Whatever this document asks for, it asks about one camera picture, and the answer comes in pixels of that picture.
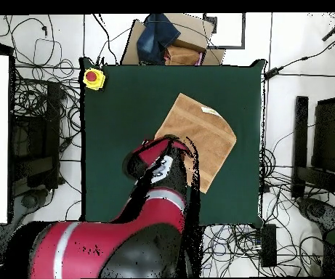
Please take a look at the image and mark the black rectangular box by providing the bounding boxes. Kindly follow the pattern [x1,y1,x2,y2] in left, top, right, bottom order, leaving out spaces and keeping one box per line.
[259,223,278,268]

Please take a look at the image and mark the grey stand base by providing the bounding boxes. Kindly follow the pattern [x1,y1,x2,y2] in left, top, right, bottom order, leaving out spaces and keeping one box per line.
[12,185,52,225]
[297,196,335,233]

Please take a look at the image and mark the tangle of black cables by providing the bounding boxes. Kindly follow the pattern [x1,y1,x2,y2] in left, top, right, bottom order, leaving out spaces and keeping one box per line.
[9,65,82,187]
[200,225,323,277]
[258,146,302,201]

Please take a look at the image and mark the blue denim jeans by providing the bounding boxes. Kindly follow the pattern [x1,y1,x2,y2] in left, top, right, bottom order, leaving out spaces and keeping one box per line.
[136,12,182,65]

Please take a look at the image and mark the black power adapter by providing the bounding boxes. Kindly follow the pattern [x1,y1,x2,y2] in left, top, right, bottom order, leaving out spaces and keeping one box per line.
[263,66,284,81]

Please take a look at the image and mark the tan terry towel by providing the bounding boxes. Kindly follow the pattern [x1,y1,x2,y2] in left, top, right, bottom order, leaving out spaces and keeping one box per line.
[154,92,238,194]

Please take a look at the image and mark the dark green table cloth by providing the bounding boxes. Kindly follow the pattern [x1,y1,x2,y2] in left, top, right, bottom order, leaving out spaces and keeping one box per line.
[78,57,267,229]

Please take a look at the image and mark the orange folded towel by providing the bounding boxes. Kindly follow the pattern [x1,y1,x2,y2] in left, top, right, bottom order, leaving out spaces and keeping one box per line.
[164,44,203,66]

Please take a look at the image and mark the yellow emergency stop button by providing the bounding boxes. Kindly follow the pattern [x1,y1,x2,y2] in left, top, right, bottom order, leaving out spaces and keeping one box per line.
[82,67,106,92]

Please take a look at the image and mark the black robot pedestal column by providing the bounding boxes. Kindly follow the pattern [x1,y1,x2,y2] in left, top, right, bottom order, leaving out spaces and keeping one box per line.
[184,226,204,278]

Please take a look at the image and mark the brown cardboard box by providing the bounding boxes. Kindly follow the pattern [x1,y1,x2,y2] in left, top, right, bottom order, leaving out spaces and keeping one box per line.
[120,12,227,66]

